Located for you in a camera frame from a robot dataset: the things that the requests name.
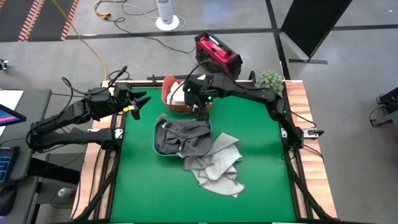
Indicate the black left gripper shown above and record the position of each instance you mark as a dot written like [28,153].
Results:
[126,98]

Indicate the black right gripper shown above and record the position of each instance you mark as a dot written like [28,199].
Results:
[200,90]

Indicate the dark grey plain towel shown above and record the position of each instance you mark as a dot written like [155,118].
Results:
[186,137]

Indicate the light grey waffle towel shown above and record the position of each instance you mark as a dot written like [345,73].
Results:
[217,168]

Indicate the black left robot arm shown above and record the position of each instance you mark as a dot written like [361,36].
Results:
[77,112]

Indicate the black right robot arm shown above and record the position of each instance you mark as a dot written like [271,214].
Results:
[248,90]

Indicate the orange plastic basket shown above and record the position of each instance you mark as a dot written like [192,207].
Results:
[178,109]

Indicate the teal plastic basket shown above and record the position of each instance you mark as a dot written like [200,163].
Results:
[164,154]

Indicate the green artificial potted plant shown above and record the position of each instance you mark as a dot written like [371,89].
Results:
[270,81]

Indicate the white tower fan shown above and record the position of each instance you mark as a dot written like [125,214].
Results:
[166,12]

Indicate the light wooden table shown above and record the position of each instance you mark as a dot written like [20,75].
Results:
[311,102]

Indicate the grey desk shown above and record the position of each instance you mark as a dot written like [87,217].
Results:
[31,109]

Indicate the black striped floor mat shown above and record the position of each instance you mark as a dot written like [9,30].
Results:
[49,18]

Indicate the clear plastic water bottle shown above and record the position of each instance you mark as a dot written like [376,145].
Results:
[65,193]

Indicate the white paper sheet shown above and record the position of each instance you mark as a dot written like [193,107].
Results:
[11,98]

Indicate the computer screen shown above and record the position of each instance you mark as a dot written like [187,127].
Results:
[7,116]

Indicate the black standing panel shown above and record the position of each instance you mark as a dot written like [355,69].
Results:
[311,25]

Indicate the small grey floor device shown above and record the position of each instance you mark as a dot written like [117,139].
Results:
[3,64]

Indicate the black keyboard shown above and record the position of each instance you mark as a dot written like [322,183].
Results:
[6,165]

